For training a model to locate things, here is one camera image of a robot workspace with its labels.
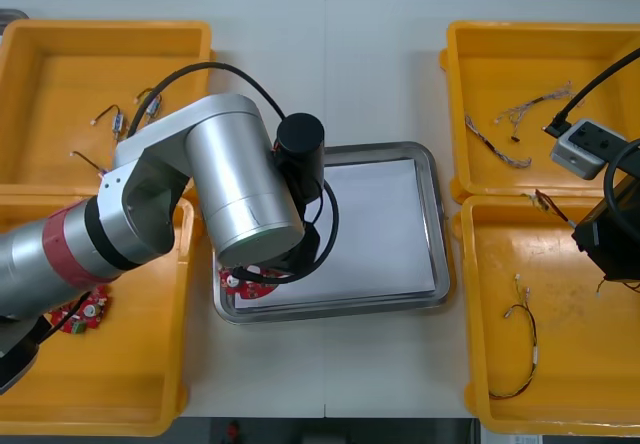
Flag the loose grey wire harness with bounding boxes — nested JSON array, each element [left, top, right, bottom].
[[492, 80, 577, 144]]

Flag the twisted blue-white wire harness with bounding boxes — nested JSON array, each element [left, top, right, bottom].
[[463, 112, 533, 170]]

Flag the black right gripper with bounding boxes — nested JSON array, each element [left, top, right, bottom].
[[572, 172, 640, 286]]

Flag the small metal solenoid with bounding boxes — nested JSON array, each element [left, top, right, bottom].
[[130, 87, 165, 129], [68, 150, 110, 176], [90, 104, 130, 141]]

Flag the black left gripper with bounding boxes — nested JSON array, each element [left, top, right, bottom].
[[229, 153, 325, 284]]

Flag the red black green-yellow wire harness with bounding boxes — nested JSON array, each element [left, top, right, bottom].
[[521, 188, 640, 299]]

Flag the white sheet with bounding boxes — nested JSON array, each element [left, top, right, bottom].
[[233, 157, 435, 311]]

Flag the steel tray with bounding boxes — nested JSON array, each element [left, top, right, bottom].
[[212, 140, 452, 326]]

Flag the round red circuit board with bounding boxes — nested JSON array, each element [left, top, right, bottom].
[[218, 263, 280, 301], [48, 283, 114, 336]]

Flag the yellow-orange plastic bin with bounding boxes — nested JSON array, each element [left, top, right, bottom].
[[452, 192, 640, 438], [438, 19, 640, 201], [0, 18, 217, 200], [0, 186, 197, 438]]

